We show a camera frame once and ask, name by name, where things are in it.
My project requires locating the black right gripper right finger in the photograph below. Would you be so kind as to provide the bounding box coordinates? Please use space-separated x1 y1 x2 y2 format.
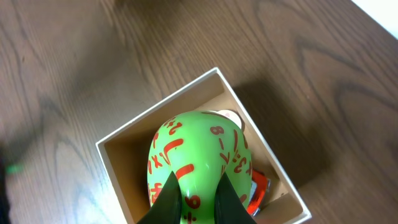
214 173 256 224

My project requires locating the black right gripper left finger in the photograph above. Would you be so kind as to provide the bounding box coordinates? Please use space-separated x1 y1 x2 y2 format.
137 172 182 224

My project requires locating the green polyhedral die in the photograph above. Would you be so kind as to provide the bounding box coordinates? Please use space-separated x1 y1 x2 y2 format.
147 111 252 223

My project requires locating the white pellet drum toy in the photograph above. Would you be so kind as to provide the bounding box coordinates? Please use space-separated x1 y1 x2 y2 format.
217 110 244 131

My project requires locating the white cardboard box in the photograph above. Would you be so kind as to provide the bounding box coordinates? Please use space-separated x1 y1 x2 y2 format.
96 68 311 223

